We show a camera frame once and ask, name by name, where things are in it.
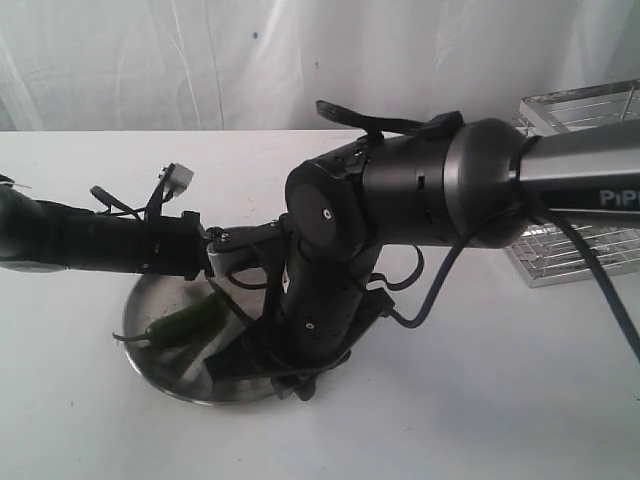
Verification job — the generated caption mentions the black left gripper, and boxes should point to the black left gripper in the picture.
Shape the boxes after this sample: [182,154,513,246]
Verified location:
[142,211,214,280]

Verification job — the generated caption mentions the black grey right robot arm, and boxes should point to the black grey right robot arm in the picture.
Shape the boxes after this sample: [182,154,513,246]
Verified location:
[204,112,639,400]

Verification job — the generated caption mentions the chrome wire utensil rack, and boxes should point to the chrome wire utensil rack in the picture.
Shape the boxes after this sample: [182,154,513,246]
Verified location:
[519,79,639,275]

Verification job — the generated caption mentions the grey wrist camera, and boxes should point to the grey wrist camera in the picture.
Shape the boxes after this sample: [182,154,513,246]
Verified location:
[207,222,283,277]
[158,163,194,198]

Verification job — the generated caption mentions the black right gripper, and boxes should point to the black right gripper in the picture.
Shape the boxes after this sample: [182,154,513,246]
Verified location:
[203,288,394,401]

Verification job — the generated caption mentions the green cucumber piece with stem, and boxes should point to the green cucumber piece with stem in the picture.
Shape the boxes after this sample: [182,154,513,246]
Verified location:
[112,293,228,347]

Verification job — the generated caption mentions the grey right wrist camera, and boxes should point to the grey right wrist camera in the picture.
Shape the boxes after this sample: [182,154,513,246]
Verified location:
[207,222,283,277]

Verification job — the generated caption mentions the white backdrop curtain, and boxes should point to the white backdrop curtain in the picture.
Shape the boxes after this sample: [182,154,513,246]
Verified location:
[1,1,639,131]

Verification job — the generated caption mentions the round stainless steel plate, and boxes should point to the round stainless steel plate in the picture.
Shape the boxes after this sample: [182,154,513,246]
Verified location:
[121,275,276,405]

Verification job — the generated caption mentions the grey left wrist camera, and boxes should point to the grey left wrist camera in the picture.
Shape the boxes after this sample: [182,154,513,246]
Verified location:
[158,163,194,198]

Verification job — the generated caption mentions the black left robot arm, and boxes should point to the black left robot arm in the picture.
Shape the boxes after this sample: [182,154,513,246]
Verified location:
[1,186,214,280]

